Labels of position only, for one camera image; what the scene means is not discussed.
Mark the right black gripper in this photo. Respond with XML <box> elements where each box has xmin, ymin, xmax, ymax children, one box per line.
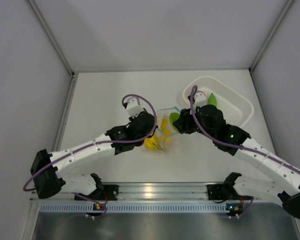
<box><xmin>174</xmin><ymin>104</ymin><xmax>216</xmax><ymax>140</ymax></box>

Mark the green fake vegetable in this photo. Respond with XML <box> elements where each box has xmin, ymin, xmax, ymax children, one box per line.
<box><xmin>207</xmin><ymin>92</ymin><xmax>218</xmax><ymax>108</ymax></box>
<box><xmin>169</xmin><ymin>112</ymin><xmax>180</xmax><ymax>133</ymax></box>

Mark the clear zip top bag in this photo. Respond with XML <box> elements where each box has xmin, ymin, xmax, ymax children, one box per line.
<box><xmin>143</xmin><ymin>106</ymin><xmax>181</xmax><ymax>152</ymax></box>

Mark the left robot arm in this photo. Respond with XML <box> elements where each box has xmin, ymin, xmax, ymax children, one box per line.
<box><xmin>30</xmin><ymin>110</ymin><xmax>157</xmax><ymax>200</ymax></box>

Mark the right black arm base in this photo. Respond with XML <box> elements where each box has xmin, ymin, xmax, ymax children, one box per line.
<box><xmin>206</xmin><ymin>184</ymin><xmax>239</xmax><ymax>201</ymax></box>

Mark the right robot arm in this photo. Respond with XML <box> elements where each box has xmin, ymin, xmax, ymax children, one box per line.
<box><xmin>170</xmin><ymin>104</ymin><xmax>300</xmax><ymax>220</ymax></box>

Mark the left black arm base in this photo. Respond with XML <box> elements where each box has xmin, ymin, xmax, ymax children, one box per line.
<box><xmin>82</xmin><ymin>184</ymin><xmax>119</xmax><ymax>201</ymax></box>

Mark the yellow fake banana bunch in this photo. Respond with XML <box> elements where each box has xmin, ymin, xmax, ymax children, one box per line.
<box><xmin>143</xmin><ymin>117</ymin><xmax>172</xmax><ymax>152</ymax></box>

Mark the white perforated plastic basket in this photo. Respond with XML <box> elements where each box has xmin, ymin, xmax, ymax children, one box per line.
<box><xmin>181</xmin><ymin>75</ymin><xmax>254</xmax><ymax>128</ymax></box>

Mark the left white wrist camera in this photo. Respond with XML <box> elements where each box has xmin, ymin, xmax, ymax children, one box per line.
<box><xmin>125</xmin><ymin>97</ymin><xmax>144</xmax><ymax>118</ymax></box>

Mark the aluminium mounting rail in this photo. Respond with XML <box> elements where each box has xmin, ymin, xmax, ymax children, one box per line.
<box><xmin>29</xmin><ymin>181</ymin><xmax>273</xmax><ymax>201</ymax></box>

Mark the white slotted cable duct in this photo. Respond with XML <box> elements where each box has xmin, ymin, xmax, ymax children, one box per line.
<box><xmin>39</xmin><ymin>201</ymin><xmax>243</xmax><ymax>213</ymax></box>

